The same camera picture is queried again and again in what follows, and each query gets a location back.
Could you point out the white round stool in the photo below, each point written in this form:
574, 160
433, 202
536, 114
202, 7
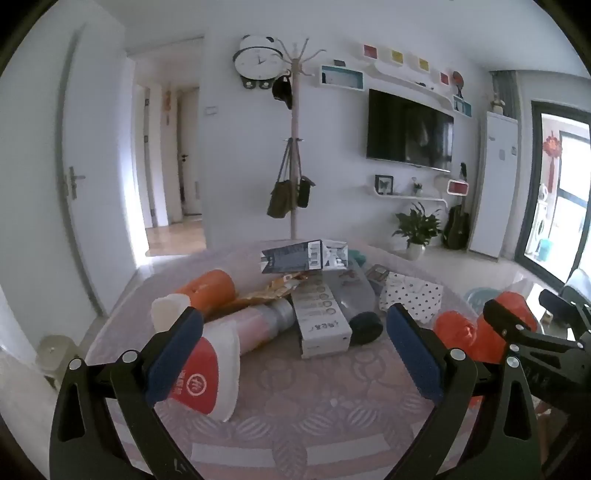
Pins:
57, 353

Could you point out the red wall fan ornament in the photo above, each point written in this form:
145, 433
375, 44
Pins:
457, 79

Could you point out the grey pouch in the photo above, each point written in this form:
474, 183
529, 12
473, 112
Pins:
353, 295

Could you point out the white plastic cup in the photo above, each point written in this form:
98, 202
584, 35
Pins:
166, 314

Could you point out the curved white wall shelf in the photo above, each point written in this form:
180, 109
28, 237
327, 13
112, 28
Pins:
406, 78

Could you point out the blue bucket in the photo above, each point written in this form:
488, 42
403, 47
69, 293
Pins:
545, 249

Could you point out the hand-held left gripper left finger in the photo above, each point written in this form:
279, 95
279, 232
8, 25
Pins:
178, 350

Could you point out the small teal wall cubby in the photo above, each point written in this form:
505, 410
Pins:
461, 106

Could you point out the panda wall clock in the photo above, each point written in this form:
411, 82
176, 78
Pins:
258, 62

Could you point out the red white box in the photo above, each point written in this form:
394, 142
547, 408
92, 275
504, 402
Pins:
458, 187

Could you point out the clear pink plastic bottle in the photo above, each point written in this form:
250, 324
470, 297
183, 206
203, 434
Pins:
258, 323

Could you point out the black cap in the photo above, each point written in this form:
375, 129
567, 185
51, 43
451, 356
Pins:
282, 90

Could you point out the balcony glass door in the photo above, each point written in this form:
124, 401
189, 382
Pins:
526, 184

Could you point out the white milk carton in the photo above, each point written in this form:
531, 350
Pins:
334, 254

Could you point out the dark green round container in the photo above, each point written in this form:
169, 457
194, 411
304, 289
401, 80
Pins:
367, 327

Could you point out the dark hanging bag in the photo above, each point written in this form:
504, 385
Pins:
304, 191

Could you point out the black picture frame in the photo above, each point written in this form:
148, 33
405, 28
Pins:
384, 184

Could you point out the red knot ornament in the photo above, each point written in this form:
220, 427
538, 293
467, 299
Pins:
551, 145

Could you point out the dark blue carton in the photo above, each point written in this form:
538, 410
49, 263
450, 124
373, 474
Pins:
288, 256

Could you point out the polka dot paper bag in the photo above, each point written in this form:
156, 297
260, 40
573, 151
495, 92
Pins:
411, 295

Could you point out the small brown packet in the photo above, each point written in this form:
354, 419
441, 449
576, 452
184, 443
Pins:
376, 277

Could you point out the wall television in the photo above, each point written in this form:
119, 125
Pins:
408, 129

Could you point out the wooden coat rack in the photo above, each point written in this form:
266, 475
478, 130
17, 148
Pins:
294, 115

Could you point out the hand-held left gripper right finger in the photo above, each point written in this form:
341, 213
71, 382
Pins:
413, 350

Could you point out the white cardboard box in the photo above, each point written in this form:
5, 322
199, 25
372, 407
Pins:
323, 332

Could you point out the red hallway hanging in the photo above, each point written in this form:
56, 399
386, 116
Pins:
167, 106

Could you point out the orange plastic bottle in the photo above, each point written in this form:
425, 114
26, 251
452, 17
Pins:
212, 288

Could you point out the red white paper cup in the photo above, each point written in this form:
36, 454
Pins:
212, 374

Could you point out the dark green guitar bag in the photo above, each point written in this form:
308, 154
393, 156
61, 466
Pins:
456, 228

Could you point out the white room door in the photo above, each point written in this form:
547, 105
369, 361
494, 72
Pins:
99, 184

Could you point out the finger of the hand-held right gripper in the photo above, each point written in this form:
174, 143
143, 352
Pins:
508, 323
568, 311

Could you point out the low white wall shelf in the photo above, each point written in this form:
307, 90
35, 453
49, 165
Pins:
406, 197

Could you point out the green potted plant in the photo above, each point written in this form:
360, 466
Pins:
418, 228

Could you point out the small shelf plant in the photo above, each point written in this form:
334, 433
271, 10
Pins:
417, 188

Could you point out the pink printed tablecloth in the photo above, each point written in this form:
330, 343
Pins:
295, 392

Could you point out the teal small item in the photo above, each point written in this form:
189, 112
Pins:
356, 257

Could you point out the white teal wall cubby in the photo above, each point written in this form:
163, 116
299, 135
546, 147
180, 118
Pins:
341, 77

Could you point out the white washing machine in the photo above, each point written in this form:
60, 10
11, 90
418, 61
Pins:
540, 226

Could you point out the olive hanging bag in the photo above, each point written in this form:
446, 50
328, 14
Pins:
280, 201

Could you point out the orange brown snack wrapper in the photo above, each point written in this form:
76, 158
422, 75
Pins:
272, 288

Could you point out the orange plastic bag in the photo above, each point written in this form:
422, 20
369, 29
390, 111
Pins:
457, 330

